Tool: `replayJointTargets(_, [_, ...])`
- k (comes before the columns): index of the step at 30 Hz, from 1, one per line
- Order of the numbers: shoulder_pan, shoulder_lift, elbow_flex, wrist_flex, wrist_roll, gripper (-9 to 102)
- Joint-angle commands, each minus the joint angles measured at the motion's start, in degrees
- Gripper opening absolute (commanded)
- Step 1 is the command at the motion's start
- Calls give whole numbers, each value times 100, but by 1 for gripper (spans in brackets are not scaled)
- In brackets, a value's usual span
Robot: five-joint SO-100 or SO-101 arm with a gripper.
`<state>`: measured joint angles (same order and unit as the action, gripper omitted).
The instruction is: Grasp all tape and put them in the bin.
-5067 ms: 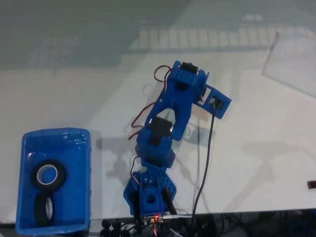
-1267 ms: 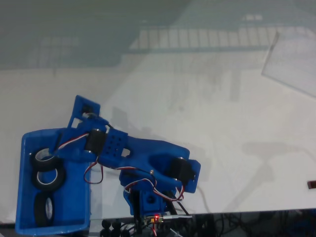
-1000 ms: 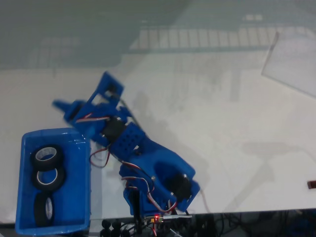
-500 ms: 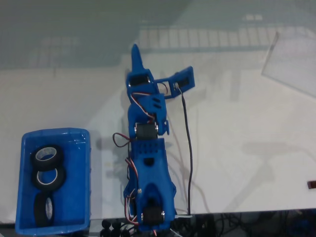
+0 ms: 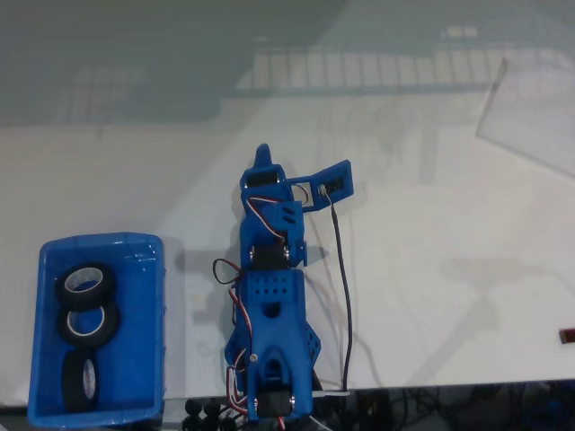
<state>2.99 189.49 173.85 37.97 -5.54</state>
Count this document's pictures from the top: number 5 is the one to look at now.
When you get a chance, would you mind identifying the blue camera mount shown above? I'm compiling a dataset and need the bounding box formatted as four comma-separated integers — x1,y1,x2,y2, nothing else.
287,159,356,215

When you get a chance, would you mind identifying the black camera cable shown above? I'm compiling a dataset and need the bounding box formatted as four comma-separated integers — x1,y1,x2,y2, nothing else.
329,195,355,392

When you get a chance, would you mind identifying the red white black servo wire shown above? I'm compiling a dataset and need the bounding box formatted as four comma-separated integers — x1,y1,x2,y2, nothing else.
210,258,253,408
244,196,288,246

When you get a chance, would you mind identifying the blue plastic bin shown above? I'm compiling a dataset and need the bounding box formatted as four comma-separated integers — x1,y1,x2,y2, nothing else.
26,231,169,428

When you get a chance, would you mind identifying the black tape roll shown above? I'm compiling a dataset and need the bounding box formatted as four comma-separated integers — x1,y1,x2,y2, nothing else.
57,299,121,350
54,262,117,312
61,349,101,414

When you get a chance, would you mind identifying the black clamp knob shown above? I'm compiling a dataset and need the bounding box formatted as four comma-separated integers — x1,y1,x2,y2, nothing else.
183,399,202,431
219,406,240,431
201,402,221,431

